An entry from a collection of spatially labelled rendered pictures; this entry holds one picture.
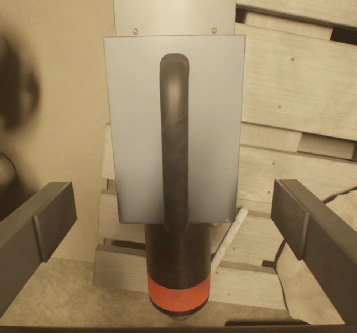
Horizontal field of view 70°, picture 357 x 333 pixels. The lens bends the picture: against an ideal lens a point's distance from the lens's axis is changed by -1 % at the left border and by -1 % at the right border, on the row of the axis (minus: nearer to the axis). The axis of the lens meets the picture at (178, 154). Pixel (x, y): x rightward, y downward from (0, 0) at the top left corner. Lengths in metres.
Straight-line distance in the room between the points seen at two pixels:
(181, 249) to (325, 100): 0.33
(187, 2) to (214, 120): 0.14
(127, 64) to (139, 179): 0.12
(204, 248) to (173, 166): 0.18
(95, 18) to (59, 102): 0.19
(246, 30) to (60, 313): 0.87
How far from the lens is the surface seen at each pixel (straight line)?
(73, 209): 0.17
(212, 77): 0.27
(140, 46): 0.27
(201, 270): 0.40
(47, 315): 0.97
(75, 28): 0.61
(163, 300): 0.43
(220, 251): 0.53
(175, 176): 0.23
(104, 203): 0.51
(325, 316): 0.69
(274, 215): 0.17
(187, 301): 0.42
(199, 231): 0.36
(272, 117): 0.47
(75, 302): 0.90
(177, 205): 0.24
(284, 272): 0.59
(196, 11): 0.33
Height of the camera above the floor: 0.58
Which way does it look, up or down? 73 degrees down
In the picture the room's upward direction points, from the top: 179 degrees counter-clockwise
